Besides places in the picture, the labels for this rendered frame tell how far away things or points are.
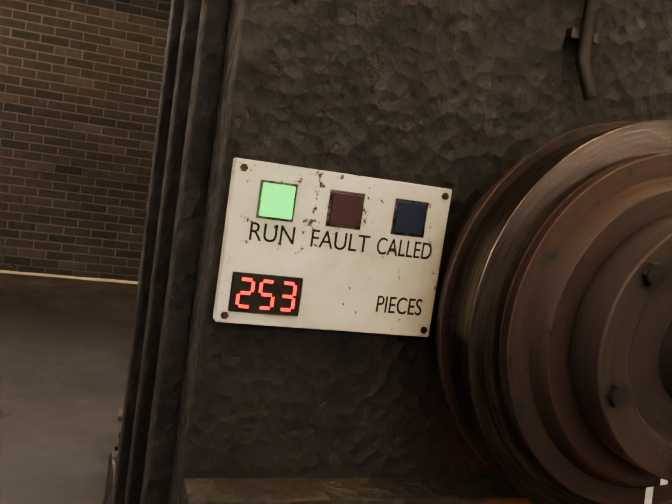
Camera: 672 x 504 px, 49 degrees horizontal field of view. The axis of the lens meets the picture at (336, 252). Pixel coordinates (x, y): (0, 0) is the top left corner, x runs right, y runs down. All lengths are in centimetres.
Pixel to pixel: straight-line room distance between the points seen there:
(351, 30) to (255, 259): 28
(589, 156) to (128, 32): 617
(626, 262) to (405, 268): 25
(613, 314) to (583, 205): 12
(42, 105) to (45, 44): 50
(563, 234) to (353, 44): 31
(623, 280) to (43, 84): 626
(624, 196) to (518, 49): 24
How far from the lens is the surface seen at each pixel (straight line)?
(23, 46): 681
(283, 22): 84
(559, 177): 80
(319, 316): 85
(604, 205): 81
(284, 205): 81
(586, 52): 98
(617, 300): 75
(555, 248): 78
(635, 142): 85
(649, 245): 78
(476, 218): 83
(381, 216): 85
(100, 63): 678
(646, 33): 107
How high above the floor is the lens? 124
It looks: 6 degrees down
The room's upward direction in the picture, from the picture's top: 8 degrees clockwise
